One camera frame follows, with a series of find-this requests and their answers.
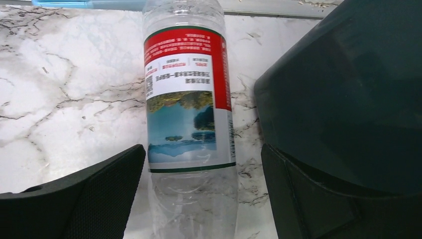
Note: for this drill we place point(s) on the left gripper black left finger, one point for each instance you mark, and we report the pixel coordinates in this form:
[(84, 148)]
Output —
[(93, 203)]

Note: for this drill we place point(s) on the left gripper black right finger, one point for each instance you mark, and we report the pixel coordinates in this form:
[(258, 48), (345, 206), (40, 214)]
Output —
[(308, 203)]

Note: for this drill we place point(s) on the red label bottle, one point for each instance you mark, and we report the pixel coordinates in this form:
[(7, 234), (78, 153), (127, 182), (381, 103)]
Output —
[(193, 185)]

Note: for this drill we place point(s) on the dark green trash bin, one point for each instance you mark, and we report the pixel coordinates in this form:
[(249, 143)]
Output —
[(347, 98)]

